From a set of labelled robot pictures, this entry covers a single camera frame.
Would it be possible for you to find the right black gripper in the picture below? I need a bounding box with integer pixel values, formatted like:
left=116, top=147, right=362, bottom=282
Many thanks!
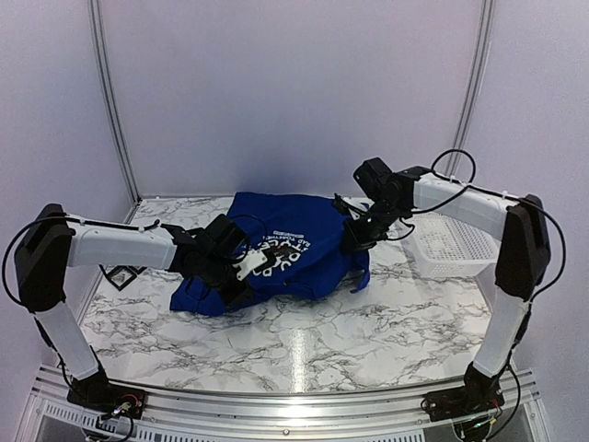
left=341, top=197, right=407, bottom=254

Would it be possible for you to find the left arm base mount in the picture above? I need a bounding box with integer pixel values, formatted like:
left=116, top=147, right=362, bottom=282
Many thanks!
left=67, top=373, right=146, bottom=420

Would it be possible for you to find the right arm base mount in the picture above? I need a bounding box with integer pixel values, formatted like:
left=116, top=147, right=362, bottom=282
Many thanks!
left=421, top=386, right=505, bottom=422

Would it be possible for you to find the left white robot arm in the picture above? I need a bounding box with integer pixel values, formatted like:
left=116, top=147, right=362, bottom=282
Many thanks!
left=5, top=204, right=268, bottom=410

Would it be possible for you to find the aluminium corner post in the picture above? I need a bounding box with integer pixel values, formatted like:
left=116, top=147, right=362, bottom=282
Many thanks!
left=87, top=0, right=142, bottom=205
left=452, top=0, right=496, bottom=151

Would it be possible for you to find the white plastic basket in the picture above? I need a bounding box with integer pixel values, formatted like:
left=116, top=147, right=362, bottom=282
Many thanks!
left=406, top=213, right=499, bottom=278

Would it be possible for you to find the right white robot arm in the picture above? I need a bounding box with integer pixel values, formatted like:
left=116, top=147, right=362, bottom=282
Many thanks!
left=341, top=157, right=563, bottom=416

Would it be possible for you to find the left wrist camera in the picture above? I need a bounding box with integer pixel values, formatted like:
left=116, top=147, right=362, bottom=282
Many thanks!
left=233, top=250, right=268, bottom=281

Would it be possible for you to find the left aluminium corner post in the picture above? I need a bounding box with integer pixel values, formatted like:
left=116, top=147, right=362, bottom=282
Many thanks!
left=87, top=0, right=142, bottom=205

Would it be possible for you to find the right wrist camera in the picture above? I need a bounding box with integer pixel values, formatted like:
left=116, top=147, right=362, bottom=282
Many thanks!
left=332, top=193, right=367, bottom=220

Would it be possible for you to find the right aluminium corner post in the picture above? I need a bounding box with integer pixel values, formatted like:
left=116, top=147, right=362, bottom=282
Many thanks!
left=452, top=0, right=496, bottom=151

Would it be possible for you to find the aluminium front rail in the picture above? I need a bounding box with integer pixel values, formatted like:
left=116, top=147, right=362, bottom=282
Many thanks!
left=16, top=366, right=550, bottom=441

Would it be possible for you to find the blue printed t-shirt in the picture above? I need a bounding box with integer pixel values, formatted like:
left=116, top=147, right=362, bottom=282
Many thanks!
left=169, top=192, right=371, bottom=317

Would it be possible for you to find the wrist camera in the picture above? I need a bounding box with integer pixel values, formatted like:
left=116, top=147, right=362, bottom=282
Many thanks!
left=332, top=193, right=367, bottom=220
left=233, top=250, right=268, bottom=281

